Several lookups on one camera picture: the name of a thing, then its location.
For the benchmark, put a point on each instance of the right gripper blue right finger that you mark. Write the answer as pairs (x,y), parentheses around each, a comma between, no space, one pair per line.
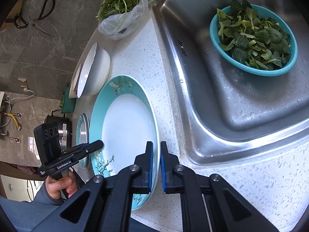
(170,182)

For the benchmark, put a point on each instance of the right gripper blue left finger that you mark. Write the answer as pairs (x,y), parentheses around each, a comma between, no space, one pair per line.
(147,167)

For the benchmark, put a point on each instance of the blue-grey gold-rimmed plate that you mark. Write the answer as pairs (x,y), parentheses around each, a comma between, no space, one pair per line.
(82,136)

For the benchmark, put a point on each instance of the teal floral plate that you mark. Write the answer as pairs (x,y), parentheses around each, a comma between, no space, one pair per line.
(124,119)

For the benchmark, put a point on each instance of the large white bowl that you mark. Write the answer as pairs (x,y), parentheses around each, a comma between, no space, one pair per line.
(94,72)

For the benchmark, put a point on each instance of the red floral bowl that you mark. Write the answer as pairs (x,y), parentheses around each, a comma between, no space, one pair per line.
(74,81)

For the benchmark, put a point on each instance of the black kitchen scissors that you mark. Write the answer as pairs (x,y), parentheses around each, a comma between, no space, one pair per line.
(33,25)

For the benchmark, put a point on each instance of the left hand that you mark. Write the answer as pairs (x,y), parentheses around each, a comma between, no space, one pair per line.
(54,187)

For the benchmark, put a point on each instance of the steel rice cooker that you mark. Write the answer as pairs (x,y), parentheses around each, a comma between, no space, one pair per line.
(64,125)

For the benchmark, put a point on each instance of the green basin with greens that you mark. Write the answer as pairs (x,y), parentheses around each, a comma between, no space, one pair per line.
(67,104)

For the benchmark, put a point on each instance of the steel sink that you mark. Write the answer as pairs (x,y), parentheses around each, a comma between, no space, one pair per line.
(226,113)

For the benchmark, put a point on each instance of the bag of green herbs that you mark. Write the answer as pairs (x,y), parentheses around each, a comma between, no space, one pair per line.
(118,19)

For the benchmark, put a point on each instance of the teal colander with greens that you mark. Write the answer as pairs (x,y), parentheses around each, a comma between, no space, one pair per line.
(254,39)

